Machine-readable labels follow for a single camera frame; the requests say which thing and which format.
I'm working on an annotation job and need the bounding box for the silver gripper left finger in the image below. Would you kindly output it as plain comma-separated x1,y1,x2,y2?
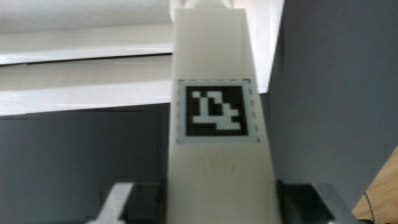
86,183,134,224

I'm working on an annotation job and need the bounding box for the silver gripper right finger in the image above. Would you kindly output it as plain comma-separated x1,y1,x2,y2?
315,183,359,224

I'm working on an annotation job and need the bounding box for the white L-shaped fence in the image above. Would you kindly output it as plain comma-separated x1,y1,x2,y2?
0,0,286,117

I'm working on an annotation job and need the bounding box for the white desk top tray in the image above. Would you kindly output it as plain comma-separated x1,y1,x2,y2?
0,0,286,66

